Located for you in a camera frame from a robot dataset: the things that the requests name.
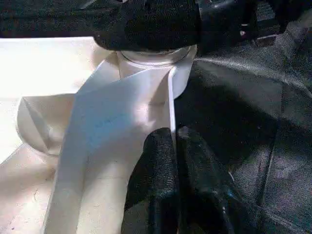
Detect black mat cloth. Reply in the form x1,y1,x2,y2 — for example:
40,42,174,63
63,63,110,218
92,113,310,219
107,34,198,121
0,0,312,234

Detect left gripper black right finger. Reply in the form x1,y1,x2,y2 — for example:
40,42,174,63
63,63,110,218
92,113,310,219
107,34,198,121
176,125,254,234

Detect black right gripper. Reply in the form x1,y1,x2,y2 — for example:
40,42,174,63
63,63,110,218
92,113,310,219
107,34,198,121
198,0,289,55

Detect white plastic table top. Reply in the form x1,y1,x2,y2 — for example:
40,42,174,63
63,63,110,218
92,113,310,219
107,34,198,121
0,36,196,234

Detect white plastic table leg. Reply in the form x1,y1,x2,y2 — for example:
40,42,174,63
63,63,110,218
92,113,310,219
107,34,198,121
116,45,197,68

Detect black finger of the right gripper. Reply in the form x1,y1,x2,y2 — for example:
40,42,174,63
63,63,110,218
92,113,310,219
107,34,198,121
93,0,203,54

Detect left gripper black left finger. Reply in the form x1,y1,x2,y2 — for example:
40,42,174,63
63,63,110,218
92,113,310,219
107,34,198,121
123,126,181,234

